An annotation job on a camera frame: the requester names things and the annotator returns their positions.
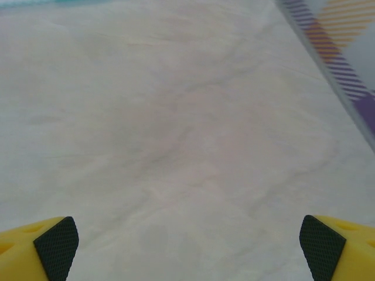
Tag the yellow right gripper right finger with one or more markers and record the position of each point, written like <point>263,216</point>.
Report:
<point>345,254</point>

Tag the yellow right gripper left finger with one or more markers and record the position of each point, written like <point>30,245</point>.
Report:
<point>29,254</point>

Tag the aluminium table edge rail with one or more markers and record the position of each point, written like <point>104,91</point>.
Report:
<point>328,68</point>

